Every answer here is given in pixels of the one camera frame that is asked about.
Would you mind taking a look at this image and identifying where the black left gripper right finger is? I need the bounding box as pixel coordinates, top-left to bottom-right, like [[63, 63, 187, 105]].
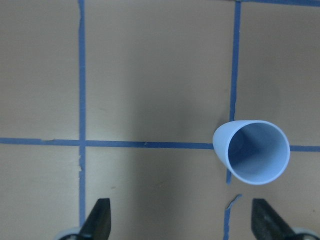
[[251, 198, 296, 240]]

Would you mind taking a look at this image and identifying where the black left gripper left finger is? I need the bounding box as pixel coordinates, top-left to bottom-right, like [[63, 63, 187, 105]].
[[77, 198, 111, 240]]

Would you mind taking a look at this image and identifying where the blue plastic cup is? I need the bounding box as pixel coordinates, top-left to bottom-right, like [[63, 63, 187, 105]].
[[212, 120, 290, 186]]

